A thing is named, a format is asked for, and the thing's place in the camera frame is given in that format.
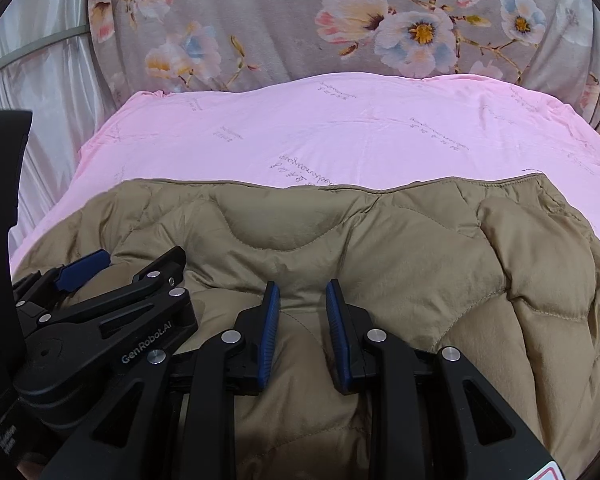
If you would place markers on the pink printed bed sheet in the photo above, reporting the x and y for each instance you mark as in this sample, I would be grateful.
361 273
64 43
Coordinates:
330 130

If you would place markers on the grey metal rail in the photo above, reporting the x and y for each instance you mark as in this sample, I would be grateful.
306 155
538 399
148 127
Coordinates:
35 45

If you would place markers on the white satin curtain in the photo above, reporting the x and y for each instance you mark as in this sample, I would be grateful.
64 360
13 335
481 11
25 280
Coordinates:
50 125

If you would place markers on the grey floral blanket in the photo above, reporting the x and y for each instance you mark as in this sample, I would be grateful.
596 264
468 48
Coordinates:
290 15

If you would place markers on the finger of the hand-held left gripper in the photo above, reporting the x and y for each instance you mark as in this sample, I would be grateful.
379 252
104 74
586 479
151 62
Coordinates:
145 305
85 266

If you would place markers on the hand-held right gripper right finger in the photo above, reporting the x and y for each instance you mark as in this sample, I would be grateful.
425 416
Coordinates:
338 335

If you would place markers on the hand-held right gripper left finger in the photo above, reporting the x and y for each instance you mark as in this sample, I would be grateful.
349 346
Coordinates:
269 340

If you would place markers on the olive quilted jacket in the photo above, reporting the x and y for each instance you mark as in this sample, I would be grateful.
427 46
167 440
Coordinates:
405 280

